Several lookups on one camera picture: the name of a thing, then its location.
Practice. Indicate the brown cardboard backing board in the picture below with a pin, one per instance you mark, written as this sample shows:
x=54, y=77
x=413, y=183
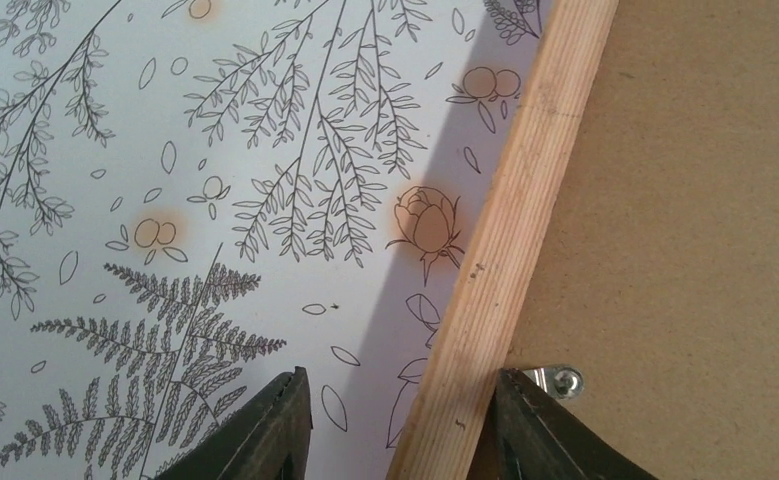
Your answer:
x=659, y=274

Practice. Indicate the pink wooden picture frame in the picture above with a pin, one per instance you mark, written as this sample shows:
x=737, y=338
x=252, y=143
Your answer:
x=443, y=427

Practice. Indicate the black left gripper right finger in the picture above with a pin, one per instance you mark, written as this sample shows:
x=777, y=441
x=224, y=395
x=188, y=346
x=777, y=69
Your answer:
x=538, y=438

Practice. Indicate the floral patterned table mat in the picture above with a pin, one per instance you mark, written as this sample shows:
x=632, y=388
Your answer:
x=196, y=196

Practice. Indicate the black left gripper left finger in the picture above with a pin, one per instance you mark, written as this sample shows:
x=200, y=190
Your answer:
x=266, y=439

